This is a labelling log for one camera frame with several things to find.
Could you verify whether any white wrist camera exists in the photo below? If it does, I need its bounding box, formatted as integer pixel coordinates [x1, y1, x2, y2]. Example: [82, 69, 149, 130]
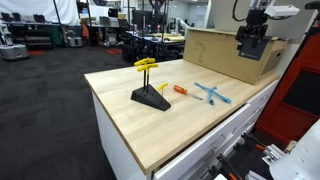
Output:
[265, 5, 300, 17]

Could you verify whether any tallest yellow T-handle hex key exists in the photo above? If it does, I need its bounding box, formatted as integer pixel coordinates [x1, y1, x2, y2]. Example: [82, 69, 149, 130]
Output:
[133, 57, 157, 89]

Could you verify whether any black wedge tool stand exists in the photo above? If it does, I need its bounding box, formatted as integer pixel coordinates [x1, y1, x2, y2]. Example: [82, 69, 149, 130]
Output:
[131, 85, 171, 111]

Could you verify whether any smallest yellow T-handle hex key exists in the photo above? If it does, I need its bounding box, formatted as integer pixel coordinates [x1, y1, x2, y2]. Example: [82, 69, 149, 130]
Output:
[157, 83, 168, 96]

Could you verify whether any white drawer cabinet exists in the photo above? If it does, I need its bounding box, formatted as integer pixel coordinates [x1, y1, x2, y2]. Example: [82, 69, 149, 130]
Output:
[91, 79, 280, 180]

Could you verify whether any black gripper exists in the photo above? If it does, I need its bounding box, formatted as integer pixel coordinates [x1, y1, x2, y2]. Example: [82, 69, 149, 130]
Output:
[235, 9, 268, 50]

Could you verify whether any red tool cabinet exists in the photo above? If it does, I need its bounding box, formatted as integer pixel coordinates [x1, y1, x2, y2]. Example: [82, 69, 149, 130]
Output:
[256, 20, 320, 143]

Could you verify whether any cardboard box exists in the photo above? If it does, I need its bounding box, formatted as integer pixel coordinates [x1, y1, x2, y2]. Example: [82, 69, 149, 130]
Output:
[183, 28, 288, 84]

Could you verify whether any white backdrop curtain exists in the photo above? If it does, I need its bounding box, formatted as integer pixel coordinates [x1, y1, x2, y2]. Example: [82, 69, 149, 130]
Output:
[0, 0, 80, 26]

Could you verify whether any orange handled screwdriver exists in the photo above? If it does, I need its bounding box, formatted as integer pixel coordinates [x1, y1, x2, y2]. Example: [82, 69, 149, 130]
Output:
[173, 85, 203, 100]

